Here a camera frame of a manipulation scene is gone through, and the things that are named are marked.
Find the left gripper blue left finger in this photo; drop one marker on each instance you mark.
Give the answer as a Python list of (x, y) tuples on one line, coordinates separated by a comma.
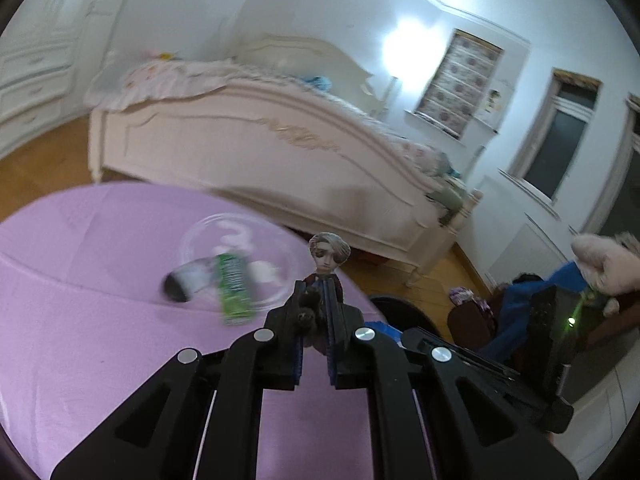
[(284, 360)]

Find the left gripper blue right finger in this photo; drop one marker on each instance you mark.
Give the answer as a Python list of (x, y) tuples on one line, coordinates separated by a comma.
[(342, 355)]

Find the black trash bin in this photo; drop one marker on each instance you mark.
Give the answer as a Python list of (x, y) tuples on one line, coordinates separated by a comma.
[(403, 315)]

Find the blue plastic wrapper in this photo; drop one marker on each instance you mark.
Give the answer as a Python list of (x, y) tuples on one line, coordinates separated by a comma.
[(387, 330)]

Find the green snack pack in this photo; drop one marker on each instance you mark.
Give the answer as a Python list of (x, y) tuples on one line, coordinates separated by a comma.
[(234, 287)]

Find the blue cloth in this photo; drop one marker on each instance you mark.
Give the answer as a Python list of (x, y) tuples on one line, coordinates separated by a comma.
[(515, 310)]

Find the cream ornate bed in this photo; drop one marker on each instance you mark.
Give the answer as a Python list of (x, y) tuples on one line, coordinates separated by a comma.
[(251, 130)]

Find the floral window blind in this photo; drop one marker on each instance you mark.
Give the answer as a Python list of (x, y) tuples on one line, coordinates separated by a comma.
[(454, 93)]

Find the white wardrobe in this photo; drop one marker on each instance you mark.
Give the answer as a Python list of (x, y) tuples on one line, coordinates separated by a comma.
[(37, 67)]

